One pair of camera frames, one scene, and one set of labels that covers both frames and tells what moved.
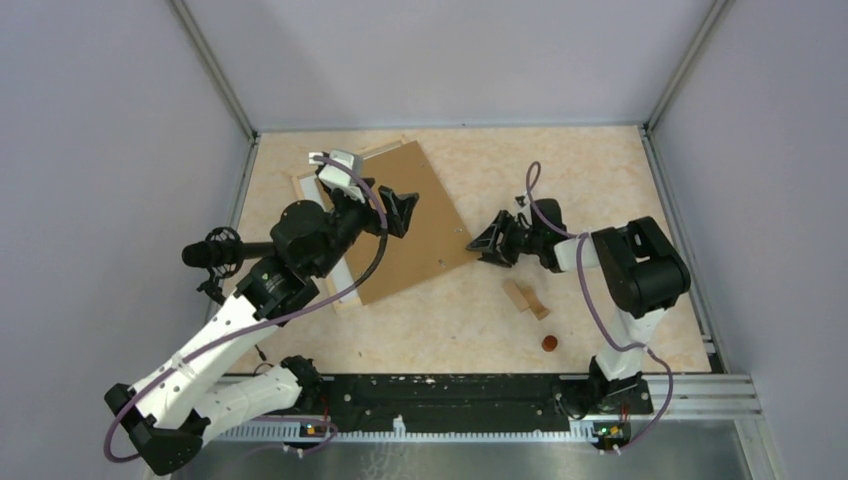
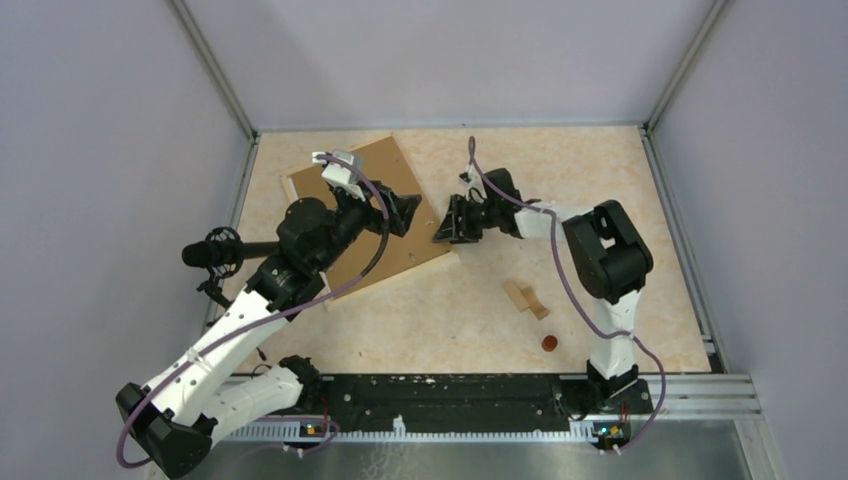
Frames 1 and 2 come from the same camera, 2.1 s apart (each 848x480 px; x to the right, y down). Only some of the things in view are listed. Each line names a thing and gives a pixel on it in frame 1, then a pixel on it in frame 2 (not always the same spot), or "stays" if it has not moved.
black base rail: [476, 403] stays
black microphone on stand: [223, 253] stays
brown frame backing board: [434, 242] -> [311, 184]
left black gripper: [399, 208] stays
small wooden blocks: [536, 306] stays
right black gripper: [488, 240] -> [454, 230]
